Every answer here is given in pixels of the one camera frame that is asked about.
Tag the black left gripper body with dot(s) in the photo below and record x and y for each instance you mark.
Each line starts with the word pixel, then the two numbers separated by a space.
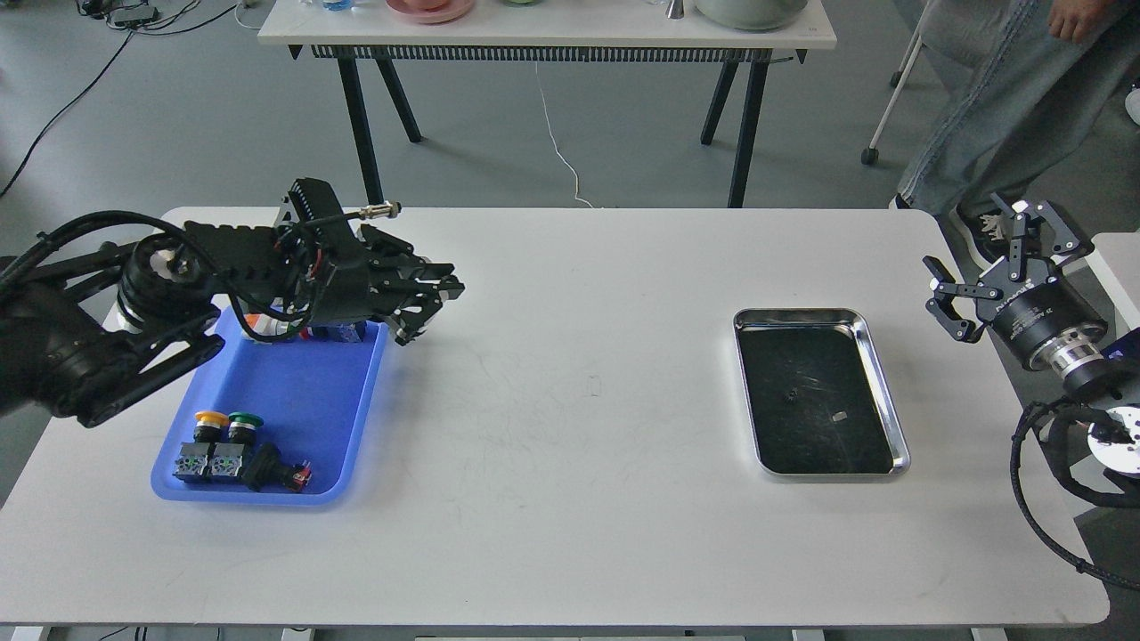
pixel 346 285

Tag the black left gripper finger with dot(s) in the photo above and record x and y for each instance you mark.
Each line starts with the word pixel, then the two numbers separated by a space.
pixel 393 259
pixel 407 306

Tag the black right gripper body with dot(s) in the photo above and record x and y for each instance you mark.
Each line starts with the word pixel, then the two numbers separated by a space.
pixel 1042 320

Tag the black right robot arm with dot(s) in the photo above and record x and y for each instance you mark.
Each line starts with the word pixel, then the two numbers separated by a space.
pixel 1089 435

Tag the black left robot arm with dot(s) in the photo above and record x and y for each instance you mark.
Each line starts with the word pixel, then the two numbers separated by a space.
pixel 112 306

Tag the white side table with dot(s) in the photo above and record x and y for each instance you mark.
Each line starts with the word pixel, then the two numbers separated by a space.
pixel 1115 263

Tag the orange white push button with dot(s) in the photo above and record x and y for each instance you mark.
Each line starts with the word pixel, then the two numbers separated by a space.
pixel 255 321

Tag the blue plastic tray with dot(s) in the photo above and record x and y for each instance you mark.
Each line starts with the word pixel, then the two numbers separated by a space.
pixel 313 395

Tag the steel tray with black mat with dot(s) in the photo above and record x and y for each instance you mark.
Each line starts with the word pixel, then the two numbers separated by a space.
pixel 829 356

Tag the person in jeans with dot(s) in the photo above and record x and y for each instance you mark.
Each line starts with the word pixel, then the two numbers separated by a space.
pixel 1050 69

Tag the grey office chair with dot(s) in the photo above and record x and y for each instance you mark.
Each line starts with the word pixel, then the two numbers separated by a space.
pixel 899 79

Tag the pink plate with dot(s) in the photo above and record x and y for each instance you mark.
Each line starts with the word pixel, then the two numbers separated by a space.
pixel 430 12

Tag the white background table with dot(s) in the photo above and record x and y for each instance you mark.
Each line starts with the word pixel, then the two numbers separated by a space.
pixel 551 31

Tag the grey-green bowl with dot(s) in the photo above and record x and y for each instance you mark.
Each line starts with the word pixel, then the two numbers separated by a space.
pixel 752 15

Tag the silver cone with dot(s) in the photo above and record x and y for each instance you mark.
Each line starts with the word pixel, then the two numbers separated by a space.
pixel 675 9

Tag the black red-tipped switch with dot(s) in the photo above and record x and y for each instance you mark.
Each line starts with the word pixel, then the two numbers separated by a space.
pixel 267 469

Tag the green push button switch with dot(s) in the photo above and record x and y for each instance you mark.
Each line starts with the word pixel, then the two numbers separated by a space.
pixel 231 458

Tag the yellow push button switch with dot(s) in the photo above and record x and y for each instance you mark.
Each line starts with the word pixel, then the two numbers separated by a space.
pixel 193 462

